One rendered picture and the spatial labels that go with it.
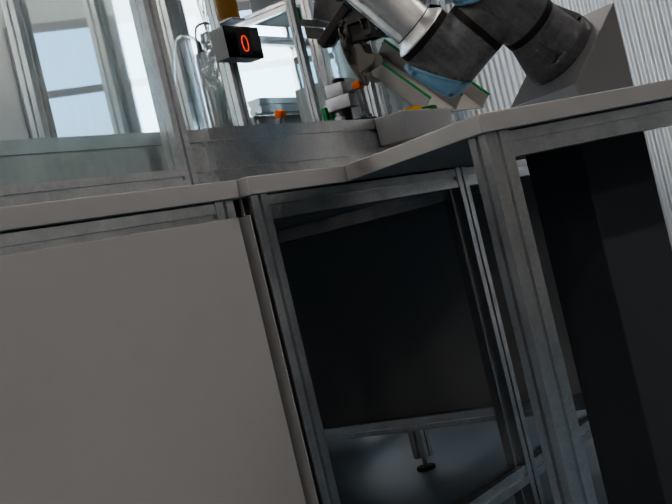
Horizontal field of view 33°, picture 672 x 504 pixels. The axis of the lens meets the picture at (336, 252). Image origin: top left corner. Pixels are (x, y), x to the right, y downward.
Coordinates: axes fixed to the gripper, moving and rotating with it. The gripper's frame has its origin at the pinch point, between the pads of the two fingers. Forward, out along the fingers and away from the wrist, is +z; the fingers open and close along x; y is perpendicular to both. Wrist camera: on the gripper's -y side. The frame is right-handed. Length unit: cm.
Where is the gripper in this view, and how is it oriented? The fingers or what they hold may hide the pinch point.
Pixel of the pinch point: (362, 80)
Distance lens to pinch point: 255.5
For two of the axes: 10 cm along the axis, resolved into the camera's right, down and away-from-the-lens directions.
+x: 5.5, -1.2, 8.3
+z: 2.3, 9.7, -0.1
